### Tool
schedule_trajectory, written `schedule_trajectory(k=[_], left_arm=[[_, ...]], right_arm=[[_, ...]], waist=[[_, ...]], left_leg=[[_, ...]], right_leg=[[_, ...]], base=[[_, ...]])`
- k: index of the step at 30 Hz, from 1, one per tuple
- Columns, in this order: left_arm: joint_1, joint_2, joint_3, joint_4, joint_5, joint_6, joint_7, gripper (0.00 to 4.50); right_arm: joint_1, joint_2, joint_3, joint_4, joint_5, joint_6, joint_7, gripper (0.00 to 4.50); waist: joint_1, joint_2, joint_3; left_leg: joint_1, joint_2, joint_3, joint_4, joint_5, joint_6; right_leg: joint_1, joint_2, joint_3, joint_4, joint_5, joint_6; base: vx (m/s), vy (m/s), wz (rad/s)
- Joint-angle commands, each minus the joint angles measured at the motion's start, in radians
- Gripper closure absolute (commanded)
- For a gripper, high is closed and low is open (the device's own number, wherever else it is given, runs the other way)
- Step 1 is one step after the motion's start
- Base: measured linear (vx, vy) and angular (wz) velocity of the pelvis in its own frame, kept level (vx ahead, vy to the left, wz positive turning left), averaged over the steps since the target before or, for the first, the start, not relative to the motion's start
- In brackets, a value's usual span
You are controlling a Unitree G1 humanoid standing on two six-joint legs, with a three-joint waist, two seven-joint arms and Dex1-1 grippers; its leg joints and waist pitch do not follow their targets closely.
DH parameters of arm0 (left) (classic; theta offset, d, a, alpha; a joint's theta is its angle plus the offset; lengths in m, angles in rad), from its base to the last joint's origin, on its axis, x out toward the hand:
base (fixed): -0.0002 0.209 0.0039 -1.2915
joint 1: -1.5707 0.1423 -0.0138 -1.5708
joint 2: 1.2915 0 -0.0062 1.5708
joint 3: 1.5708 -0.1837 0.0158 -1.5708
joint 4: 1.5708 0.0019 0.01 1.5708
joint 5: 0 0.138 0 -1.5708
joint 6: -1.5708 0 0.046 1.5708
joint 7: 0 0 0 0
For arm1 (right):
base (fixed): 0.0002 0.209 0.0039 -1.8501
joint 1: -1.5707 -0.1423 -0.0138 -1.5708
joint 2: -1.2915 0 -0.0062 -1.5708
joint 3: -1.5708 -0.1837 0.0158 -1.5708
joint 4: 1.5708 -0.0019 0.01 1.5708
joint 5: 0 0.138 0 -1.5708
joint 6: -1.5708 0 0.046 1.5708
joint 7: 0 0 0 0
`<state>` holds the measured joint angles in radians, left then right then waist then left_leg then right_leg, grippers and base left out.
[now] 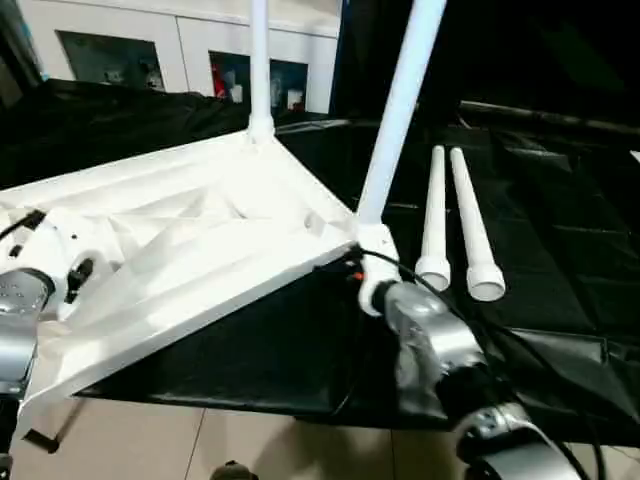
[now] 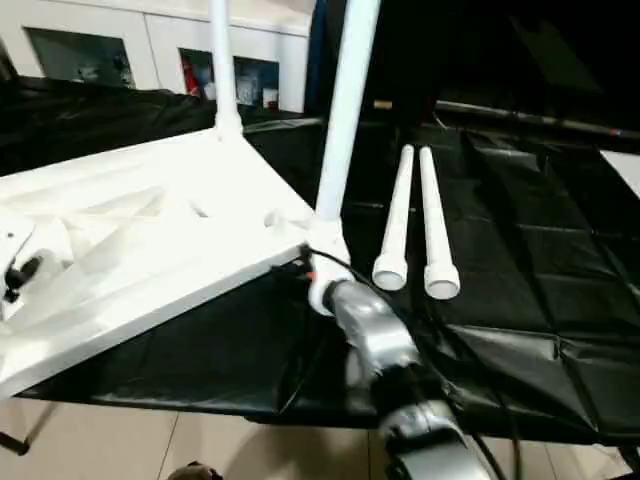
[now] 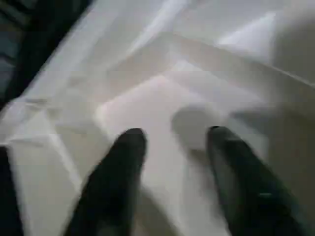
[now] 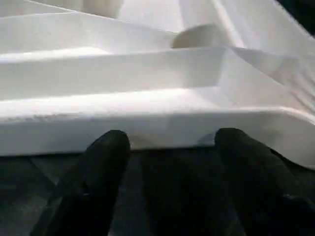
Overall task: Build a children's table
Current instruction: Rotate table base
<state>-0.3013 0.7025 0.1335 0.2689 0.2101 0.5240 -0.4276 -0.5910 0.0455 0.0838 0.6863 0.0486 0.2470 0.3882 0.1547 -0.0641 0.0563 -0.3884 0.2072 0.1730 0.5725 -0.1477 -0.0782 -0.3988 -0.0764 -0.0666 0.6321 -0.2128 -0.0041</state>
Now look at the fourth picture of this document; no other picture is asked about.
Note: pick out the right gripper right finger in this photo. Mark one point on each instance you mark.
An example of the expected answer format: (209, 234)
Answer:
(261, 191)

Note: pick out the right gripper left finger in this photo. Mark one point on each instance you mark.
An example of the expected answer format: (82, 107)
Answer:
(88, 191)

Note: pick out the black mat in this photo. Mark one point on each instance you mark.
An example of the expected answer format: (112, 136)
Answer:
(172, 191)

